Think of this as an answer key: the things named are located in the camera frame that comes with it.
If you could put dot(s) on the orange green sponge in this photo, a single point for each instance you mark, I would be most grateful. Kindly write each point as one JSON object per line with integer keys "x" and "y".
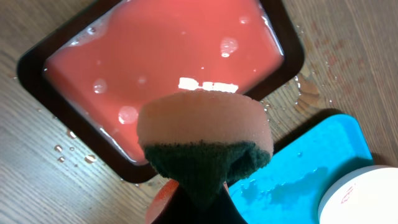
{"x": 203, "y": 139}

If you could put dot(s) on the white plate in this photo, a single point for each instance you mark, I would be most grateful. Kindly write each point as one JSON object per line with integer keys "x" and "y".
{"x": 364, "y": 196}

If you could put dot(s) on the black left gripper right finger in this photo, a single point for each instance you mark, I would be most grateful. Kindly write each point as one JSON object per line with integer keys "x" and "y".
{"x": 223, "y": 210}

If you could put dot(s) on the dark red water tray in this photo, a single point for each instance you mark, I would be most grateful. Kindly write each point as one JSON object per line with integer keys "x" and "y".
{"x": 97, "y": 71}

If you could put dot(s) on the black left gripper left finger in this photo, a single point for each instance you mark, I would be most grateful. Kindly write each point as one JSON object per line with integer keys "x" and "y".
{"x": 163, "y": 209}

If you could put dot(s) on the blue plastic tray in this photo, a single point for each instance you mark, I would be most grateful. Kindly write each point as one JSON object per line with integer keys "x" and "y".
{"x": 289, "y": 189}

